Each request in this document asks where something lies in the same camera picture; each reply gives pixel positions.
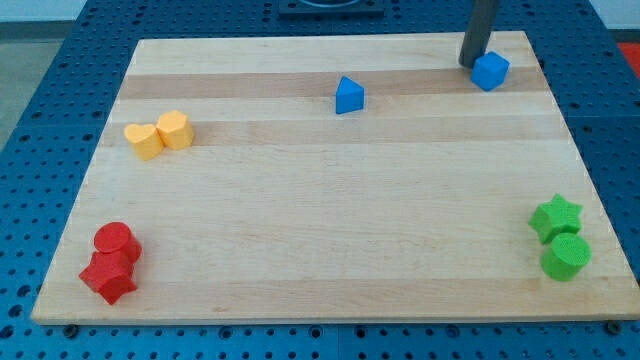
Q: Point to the blue triangle block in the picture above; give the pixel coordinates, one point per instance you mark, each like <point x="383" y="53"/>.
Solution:
<point x="349" y="96"/>

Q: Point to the red star block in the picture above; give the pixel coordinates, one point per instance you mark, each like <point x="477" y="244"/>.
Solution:
<point x="110" y="275"/>

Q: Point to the green star block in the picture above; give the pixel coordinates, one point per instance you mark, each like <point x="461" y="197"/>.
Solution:
<point x="555" y="217"/>

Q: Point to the light wooden board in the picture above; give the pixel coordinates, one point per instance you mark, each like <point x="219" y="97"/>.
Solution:
<point x="414" y="209"/>

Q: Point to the yellow hexagon block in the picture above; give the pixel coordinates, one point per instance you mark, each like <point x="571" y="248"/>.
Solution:
<point x="175" y="130"/>

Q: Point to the yellow heart block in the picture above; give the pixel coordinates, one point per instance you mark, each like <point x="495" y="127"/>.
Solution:
<point x="145" y="140"/>

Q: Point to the blue cube block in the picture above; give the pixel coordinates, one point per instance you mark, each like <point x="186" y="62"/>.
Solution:
<point x="489" y="71"/>

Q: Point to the red cylinder block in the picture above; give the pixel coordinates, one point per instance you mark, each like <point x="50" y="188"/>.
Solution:
<point x="118" y="237"/>

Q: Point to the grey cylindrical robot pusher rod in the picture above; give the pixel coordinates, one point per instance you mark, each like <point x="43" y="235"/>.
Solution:
<point x="478" y="32"/>

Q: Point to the green cylinder block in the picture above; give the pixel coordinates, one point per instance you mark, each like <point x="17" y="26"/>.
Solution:
<point x="565" y="257"/>

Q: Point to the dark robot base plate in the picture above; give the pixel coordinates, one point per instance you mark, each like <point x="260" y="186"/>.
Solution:
<point x="290" y="8"/>

